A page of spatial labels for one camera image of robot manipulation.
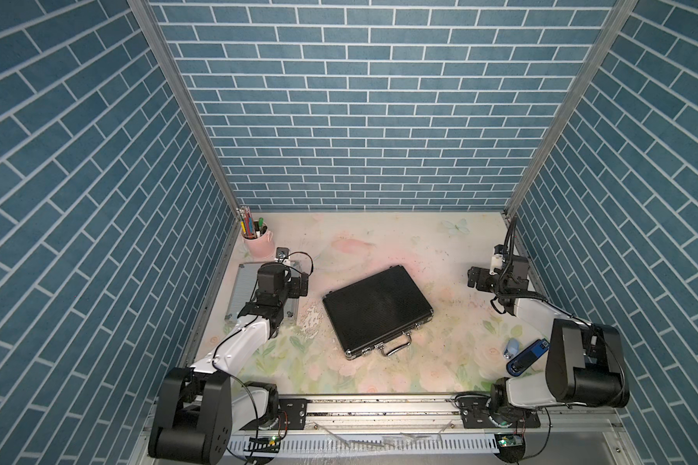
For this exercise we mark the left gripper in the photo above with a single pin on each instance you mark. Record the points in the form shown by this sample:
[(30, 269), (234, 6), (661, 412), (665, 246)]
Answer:
[(298, 287)]

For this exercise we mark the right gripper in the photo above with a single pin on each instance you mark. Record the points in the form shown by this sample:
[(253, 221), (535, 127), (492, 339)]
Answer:
[(484, 275)]

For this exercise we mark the silver aluminium poker case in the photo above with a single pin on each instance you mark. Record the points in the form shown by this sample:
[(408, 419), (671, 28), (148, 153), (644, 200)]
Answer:
[(244, 285)]

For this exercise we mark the black poker case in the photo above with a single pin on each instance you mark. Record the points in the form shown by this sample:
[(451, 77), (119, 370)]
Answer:
[(377, 313)]

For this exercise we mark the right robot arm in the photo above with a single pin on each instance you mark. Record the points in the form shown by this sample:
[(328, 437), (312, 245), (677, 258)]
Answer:
[(574, 363)]

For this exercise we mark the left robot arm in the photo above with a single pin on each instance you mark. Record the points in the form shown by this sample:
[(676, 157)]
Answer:
[(200, 406)]

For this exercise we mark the pink pen cup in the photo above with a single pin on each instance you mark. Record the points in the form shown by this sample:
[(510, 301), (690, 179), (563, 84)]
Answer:
[(261, 248)]

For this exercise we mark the small light blue object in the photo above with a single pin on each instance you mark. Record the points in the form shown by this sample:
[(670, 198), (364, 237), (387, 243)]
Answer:
[(512, 349)]

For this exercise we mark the blue black handheld device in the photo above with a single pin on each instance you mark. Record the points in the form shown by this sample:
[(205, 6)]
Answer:
[(527, 357)]

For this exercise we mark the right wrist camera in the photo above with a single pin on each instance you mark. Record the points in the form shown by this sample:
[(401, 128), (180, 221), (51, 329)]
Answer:
[(498, 260)]

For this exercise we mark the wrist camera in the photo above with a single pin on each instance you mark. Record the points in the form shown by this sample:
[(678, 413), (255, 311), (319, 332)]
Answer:
[(282, 254), (498, 260)]

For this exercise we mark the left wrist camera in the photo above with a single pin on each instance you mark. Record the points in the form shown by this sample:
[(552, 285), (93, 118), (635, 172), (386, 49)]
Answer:
[(282, 254)]

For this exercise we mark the metal base rail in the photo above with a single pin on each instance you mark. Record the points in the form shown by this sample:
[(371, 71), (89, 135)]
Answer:
[(439, 428)]

